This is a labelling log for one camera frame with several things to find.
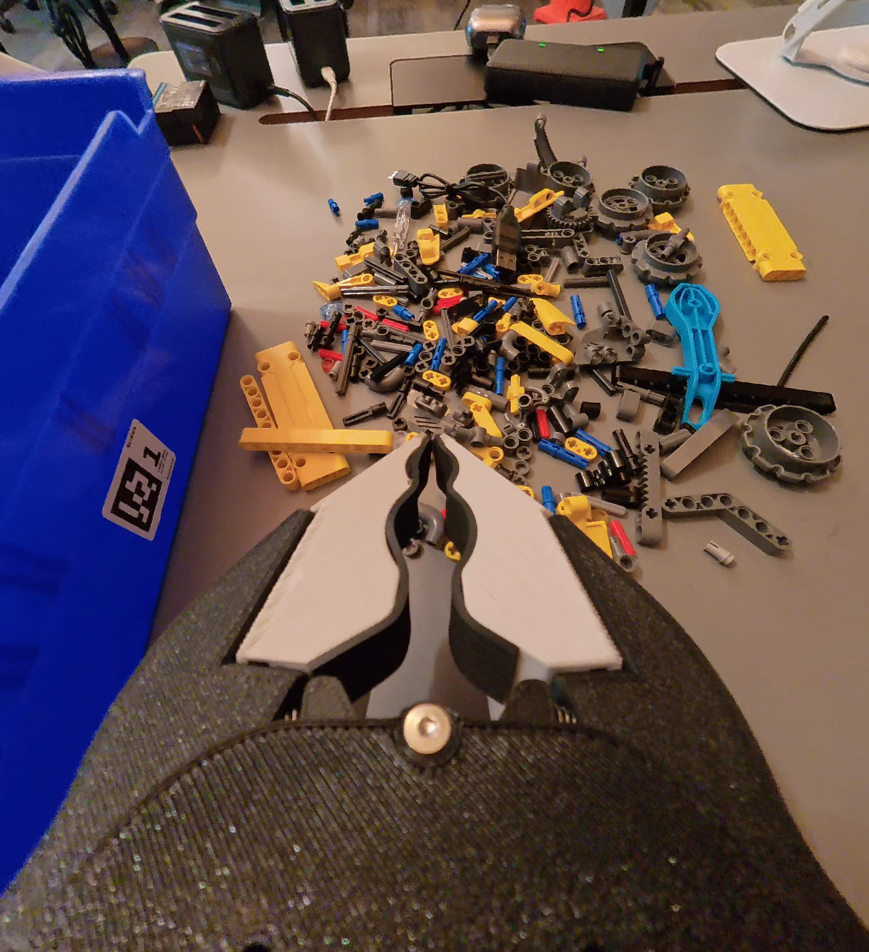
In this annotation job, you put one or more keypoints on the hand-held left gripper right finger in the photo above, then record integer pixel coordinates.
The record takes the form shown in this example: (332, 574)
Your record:
(531, 587)

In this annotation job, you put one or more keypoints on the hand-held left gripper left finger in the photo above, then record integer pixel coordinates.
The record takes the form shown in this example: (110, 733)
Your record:
(330, 580)

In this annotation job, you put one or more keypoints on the pile of small brick pieces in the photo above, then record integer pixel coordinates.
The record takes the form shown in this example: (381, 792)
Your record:
(479, 335)

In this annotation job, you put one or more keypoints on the long yellow brick beam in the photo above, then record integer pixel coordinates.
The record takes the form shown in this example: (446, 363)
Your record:
(315, 440)

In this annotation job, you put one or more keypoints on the yellow brick panel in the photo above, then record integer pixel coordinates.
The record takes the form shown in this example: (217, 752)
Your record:
(300, 394)
(762, 230)

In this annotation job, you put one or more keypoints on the small white brick pin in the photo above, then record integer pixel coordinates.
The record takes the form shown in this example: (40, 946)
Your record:
(719, 553)

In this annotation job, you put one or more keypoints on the grey angled brick beam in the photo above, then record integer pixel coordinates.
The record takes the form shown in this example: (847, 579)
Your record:
(747, 520)

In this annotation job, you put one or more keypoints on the grey toy wheel hub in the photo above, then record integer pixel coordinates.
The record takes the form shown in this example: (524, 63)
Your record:
(791, 446)

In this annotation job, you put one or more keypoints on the cyan brick separator tool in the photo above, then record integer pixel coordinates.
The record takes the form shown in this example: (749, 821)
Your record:
(695, 335)

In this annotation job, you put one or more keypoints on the long black brick beam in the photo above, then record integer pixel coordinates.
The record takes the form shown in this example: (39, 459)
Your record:
(777, 398)

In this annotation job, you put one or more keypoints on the blue plastic bin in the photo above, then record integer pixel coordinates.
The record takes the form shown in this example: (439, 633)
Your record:
(70, 372)

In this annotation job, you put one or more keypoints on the thin black flexible rod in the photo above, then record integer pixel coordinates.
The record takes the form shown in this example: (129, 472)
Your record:
(803, 349)

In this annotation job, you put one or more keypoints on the small black battery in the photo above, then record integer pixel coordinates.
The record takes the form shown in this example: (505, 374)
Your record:
(185, 111)

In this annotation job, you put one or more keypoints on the flat black power adapter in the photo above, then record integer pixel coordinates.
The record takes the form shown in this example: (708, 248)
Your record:
(568, 74)

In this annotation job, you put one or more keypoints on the black battery charger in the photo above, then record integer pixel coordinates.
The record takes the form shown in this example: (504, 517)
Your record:
(219, 52)
(315, 41)

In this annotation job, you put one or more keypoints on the small silver device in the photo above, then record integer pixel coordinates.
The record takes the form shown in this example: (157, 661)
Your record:
(495, 26)

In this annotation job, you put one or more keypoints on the white metal book stand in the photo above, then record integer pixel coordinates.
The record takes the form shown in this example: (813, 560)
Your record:
(791, 82)

